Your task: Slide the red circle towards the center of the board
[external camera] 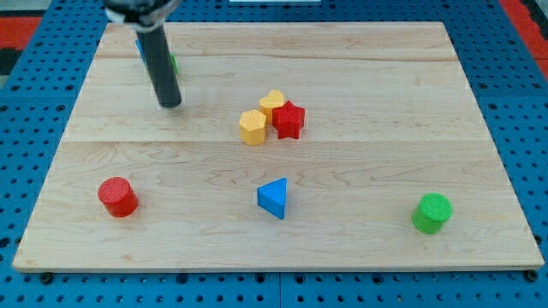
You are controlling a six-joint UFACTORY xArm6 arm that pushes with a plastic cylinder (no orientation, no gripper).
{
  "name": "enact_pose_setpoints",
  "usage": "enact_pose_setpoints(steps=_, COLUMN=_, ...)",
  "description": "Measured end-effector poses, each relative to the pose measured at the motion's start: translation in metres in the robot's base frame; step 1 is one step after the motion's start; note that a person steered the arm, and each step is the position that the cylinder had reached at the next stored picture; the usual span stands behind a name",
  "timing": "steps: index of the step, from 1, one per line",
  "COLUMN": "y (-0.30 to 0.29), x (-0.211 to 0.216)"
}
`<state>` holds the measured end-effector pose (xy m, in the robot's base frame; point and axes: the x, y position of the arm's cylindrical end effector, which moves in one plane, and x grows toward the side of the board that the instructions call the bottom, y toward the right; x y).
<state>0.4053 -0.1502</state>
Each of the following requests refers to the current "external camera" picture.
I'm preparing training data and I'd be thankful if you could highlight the blue block behind rod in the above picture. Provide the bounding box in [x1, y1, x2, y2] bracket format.
[135, 39, 146, 64]

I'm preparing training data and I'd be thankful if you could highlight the yellow heart block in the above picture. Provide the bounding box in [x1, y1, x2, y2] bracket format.
[259, 89, 285, 123]

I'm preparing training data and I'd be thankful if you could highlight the red star block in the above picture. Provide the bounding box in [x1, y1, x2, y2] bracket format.
[272, 100, 306, 139]

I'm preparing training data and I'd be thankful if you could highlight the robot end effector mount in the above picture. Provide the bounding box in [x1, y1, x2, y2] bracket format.
[102, 0, 182, 33]

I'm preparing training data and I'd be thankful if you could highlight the red cylinder block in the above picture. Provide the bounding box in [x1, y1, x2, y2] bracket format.
[98, 177, 139, 217]

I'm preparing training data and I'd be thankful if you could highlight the green block behind rod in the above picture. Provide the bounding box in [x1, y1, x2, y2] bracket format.
[170, 54, 178, 75]

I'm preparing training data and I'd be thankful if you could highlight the yellow hexagon block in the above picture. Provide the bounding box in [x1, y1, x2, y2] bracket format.
[239, 110, 266, 145]

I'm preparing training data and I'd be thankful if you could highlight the blue triangle block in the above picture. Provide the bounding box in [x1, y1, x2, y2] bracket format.
[257, 178, 288, 220]

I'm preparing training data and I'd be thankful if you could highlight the wooden board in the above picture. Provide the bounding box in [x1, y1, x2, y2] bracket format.
[13, 22, 545, 273]

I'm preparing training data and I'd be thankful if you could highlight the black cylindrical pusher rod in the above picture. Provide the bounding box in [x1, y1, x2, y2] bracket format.
[137, 26, 182, 108]

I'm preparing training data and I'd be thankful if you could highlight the green cylinder block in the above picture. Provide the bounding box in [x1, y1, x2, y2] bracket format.
[411, 192, 453, 234]

